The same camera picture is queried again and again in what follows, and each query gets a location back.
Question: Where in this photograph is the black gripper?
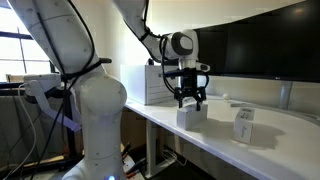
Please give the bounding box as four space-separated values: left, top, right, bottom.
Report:
173 68 208 111

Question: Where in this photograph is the grey white oblong box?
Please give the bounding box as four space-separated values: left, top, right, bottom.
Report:
176 103 208 130

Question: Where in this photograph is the small white box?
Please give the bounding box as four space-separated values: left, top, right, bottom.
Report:
233 108 255 144

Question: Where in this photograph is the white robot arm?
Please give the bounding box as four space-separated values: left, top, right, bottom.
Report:
7 0 200 180

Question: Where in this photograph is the large white storage box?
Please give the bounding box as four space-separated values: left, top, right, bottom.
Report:
120 65 174 105

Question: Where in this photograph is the brown cardboard box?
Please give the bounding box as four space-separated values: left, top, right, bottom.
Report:
121 108 146 149

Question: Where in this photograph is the small white ball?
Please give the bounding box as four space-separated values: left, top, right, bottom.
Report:
222 93 230 100

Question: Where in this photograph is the white monitor stand pole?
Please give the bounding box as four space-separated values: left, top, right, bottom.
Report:
279 81 293 110

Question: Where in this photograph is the large black monitor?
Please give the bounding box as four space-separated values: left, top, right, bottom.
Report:
196 0 320 83

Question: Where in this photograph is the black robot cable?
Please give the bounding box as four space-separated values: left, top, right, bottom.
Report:
139 0 211 96

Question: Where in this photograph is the white clamp mount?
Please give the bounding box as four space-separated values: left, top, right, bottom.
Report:
23 73 81 132

